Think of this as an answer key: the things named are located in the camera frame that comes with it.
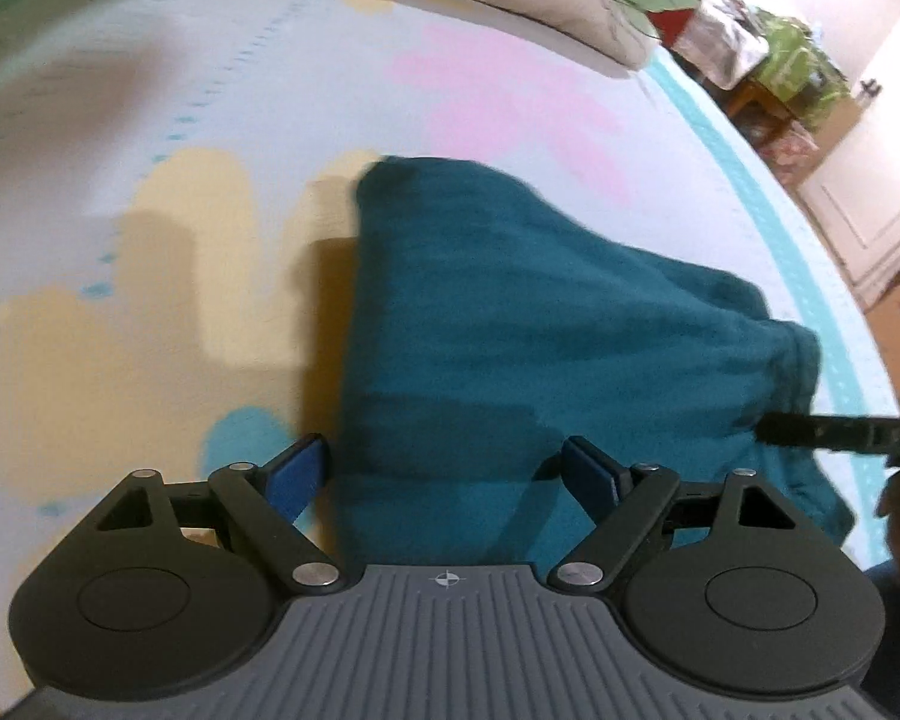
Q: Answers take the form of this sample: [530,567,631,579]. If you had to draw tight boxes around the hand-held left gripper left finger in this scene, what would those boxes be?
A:
[92,433,347,595]

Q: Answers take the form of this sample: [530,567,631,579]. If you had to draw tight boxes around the leaf print pillow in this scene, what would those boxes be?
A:
[259,0,710,68]

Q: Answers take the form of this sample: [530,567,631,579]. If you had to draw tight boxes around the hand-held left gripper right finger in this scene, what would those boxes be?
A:
[547,435,801,595]

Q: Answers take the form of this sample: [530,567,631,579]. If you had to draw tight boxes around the pastel printed bed blanket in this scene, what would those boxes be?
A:
[0,0,900,713]

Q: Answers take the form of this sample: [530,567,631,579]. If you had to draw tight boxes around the wooden side table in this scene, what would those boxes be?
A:
[726,77,797,145]

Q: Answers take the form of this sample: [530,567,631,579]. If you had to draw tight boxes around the white door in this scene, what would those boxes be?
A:
[793,0,900,295]

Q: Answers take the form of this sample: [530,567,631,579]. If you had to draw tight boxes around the grey white bedding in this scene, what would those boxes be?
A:
[675,0,775,89]

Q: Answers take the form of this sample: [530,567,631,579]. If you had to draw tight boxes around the red board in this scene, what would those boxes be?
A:
[647,6,700,47]

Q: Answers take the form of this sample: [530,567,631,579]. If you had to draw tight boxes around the floral storage box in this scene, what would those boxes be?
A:
[763,126,820,190]

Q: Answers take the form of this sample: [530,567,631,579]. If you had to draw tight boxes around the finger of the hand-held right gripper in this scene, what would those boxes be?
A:
[754,410,878,454]

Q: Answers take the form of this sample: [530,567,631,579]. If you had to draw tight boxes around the teal pants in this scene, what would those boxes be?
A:
[334,156,857,567]

